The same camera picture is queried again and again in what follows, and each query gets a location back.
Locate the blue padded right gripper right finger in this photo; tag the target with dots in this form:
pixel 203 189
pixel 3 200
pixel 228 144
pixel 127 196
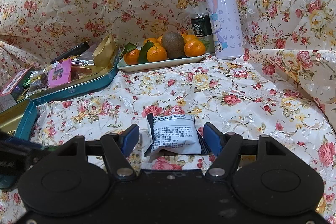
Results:
pixel 214 138

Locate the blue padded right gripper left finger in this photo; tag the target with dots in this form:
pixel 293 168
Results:
pixel 129 139

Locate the white printed snack packet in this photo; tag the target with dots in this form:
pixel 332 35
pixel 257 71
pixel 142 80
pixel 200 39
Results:
pixel 175 134

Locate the teal tin filled with snacks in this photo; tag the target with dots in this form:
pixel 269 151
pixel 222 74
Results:
pixel 95 79

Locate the empty gold tin tray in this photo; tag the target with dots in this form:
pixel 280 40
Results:
pixel 18 121

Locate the red and white snack box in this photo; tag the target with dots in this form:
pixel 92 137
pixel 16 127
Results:
pixel 14 88

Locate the pale green fruit plate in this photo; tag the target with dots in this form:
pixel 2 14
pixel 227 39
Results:
pixel 159 64

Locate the front left mandarin orange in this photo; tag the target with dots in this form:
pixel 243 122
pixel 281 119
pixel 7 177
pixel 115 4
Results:
pixel 131 58

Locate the mandarin orange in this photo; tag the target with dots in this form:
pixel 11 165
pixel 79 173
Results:
pixel 194 48
pixel 131 58
pixel 156 53

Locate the floral sofa cover cloth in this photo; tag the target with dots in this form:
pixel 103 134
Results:
pixel 282 85

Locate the beige paper wrapped snack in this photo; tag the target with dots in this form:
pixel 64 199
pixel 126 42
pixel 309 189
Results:
pixel 104 52

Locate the front middle mandarin orange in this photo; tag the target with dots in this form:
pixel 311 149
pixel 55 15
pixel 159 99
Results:
pixel 156 53

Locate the pink snack packet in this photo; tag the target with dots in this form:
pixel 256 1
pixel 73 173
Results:
pixel 60 73

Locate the front right mandarin orange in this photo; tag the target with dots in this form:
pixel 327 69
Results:
pixel 194 48

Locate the brown kiwi fruit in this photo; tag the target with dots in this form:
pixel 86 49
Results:
pixel 173 43

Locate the starbucks coffee can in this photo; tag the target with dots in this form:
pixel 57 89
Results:
pixel 202 29

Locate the purple rabbit thermos bottle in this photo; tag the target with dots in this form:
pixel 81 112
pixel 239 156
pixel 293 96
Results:
pixel 226 28

